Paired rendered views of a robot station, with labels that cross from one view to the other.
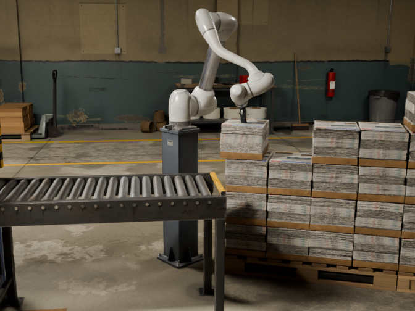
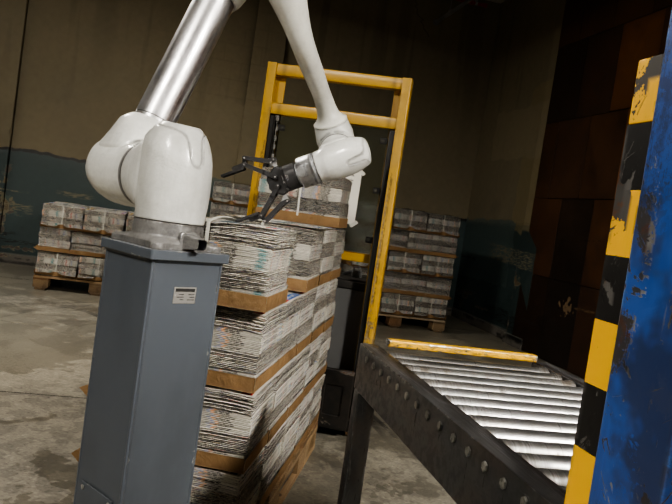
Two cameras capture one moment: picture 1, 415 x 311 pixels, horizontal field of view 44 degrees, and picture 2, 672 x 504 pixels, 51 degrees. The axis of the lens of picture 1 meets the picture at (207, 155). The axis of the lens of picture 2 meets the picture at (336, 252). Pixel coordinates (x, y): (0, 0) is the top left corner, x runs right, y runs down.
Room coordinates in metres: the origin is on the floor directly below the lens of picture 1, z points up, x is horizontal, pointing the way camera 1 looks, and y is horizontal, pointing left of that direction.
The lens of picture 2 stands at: (3.40, 1.81, 1.13)
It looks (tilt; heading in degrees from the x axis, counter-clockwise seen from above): 3 degrees down; 265
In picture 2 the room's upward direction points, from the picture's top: 8 degrees clockwise
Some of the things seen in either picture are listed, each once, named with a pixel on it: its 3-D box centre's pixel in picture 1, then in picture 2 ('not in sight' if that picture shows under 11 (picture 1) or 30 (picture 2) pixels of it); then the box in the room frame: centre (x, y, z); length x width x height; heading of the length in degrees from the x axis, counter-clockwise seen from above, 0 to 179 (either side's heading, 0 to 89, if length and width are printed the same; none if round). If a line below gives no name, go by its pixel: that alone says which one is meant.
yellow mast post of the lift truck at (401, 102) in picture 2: not in sight; (378, 250); (2.85, -1.78, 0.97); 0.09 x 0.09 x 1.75; 77
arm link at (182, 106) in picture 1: (181, 105); (173, 171); (3.64, 0.19, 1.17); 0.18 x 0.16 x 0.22; 132
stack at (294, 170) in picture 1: (310, 215); (238, 399); (3.44, -0.73, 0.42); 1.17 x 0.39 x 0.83; 77
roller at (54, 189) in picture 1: (52, 192); not in sight; (2.74, 0.86, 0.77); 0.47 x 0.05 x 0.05; 7
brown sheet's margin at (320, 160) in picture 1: (333, 155); (264, 275); (3.41, -0.86, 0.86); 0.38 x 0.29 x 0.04; 168
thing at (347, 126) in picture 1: (336, 124); (274, 221); (3.39, -0.86, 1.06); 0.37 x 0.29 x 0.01; 168
